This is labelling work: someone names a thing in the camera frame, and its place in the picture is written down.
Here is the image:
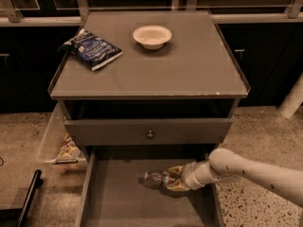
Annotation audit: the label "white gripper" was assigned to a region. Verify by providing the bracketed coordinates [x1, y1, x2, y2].
[166, 162, 205, 192]

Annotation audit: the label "clear plastic water bottle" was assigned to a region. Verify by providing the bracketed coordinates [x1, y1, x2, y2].
[143, 170, 177, 188]

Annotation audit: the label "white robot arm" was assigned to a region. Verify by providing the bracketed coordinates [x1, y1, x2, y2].
[166, 148, 303, 207]

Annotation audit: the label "grey top drawer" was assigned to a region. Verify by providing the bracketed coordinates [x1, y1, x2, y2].
[64, 118, 232, 146]

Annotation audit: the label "round metal drawer knob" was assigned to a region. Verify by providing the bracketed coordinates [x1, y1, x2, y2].
[146, 131, 154, 139]

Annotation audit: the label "open grey middle drawer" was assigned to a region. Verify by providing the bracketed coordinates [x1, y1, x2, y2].
[75, 149, 223, 227]

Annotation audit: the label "grey drawer cabinet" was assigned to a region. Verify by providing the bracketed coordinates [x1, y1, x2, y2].
[50, 11, 250, 159]

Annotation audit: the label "snack bags in bin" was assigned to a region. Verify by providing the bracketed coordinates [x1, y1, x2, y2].
[58, 134, 82, 159]

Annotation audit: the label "clear plastic storage bin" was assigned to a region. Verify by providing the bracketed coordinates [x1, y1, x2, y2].
[37, 105, 87, 166]

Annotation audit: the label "black bar on floor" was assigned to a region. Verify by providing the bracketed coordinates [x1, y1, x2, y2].
[15, 169, 43, 227]

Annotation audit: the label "white paper bowl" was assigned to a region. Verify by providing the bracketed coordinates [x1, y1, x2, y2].
[133, 26, 172, 50]

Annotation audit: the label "blue chip bag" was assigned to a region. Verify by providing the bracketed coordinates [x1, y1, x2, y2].
[59, 28, 123, 71]

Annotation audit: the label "white cylindrical post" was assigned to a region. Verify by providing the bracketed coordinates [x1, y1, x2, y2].
[278, 73, 303, 119]

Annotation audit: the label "metal railing frame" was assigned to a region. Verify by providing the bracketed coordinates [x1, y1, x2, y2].
[0, 0, 303, 26]

